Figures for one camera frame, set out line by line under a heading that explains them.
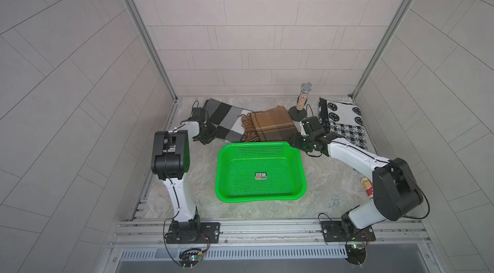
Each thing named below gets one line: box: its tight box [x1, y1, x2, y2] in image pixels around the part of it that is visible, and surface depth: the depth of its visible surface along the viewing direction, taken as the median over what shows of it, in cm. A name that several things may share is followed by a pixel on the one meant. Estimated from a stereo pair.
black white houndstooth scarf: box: [318, 97, 369, 151], surface depth 104 cm
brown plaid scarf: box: [238, 105, 298, 143], surface depth 103 cm
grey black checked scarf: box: [203, 98, 254, 143], surface depth 105 cm
